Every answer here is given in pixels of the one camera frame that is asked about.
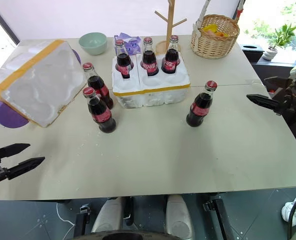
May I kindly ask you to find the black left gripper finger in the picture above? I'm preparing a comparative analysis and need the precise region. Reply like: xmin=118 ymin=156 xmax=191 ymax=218
xmin=0 ymin=143 xmax=31 ymax=159
xmin=6 ymin=156 xmax=46 ymax=181

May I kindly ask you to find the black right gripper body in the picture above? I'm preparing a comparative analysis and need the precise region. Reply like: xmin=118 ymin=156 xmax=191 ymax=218
xmin=274 ymin=74 xmax=296 ymax=113

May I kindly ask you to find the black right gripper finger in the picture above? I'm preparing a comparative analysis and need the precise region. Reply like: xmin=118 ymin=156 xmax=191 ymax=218
xmin=263 ymin=76 xmax=293 ymax=91
xmin=246 ymin=93 xmax=286 ymax=116

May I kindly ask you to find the black box with hole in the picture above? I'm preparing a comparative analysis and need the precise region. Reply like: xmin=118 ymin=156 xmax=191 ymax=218
xmin=238 ymin=43 xmax=266 ymax=60

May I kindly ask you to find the glass cola bottle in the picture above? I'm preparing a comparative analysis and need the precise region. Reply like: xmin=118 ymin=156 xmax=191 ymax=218
xmin=185 ymin=80 xmax=218 ymax=128
xmin=140 ymin=36 xmax=160 ymax=77
xmin=161 ymin=35 xmax=181 ymax=75
xmin=82 ymin=62 xmax=114 ymax=110
xmin=83 ymin=86 xmax=117 ymax=134
xmin=115 ymin=39 xmax=135 ymax=80

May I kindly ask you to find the white foam lid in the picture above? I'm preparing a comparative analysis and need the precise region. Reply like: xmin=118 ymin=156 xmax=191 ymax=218
xmin=0 ymin=38 xmax=89 ymax=129

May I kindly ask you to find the white foam bottle crate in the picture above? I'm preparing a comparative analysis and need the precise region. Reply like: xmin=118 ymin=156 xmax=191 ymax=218
xmin=111 ymin=51 xmax=191 ymax=109

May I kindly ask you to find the purple plate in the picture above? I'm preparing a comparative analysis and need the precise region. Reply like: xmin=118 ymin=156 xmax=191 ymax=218
xmin=0 ymin=99 xmax=30 ymax=129
xmin=71 ymin=48 xmax=82 ymax=66

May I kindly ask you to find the potted green plant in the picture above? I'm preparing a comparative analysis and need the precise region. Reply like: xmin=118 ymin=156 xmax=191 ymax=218
xmin=262 ymin=23 xmax=296 ymax=61

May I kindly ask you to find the wicker basket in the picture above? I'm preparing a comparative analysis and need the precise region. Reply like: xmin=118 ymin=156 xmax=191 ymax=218
xmin=190 ymin=0 xmax=245 ymax=60

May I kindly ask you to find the black table leg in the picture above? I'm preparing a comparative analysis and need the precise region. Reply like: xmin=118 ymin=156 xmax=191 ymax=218
xmin=75 ymin=203 xmax=92 ymax=236
xmin=202 ymin=193 xmax=236 ymax=240

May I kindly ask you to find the yellow fruit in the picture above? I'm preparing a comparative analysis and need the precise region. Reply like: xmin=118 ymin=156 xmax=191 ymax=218
xmin=200 ymin=23 xmax=218 ymax=35

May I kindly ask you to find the silver robot left leg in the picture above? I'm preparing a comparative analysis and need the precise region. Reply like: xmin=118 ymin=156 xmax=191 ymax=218
xmin=91 ymin=197 xmax=124 ymax=234

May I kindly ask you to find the silver robot leg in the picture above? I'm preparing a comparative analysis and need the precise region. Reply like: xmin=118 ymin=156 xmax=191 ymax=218
xmin=91 ymin=197 xmax=124 ymax=234
xmin=164 ymin=194 xmax=195 ymax=240

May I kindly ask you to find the white shoe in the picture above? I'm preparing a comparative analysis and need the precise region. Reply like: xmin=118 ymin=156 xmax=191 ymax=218
xmin=280 ymin=195 xmax=296 ymax=222

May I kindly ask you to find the wooden mug tree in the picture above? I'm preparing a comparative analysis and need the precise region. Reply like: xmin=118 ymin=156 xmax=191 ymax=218
xmin=154 ymin=0 xmax=188 ymax=55

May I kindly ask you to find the green bowl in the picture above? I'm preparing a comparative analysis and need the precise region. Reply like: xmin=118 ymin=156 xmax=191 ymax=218
xmin=78 ymin=32 xmax=108 ymax=56

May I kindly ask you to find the silver robot right leg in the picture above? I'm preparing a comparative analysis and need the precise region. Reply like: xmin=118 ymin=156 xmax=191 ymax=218
xmin=164 ymin=194 xmax=195 ymax=240

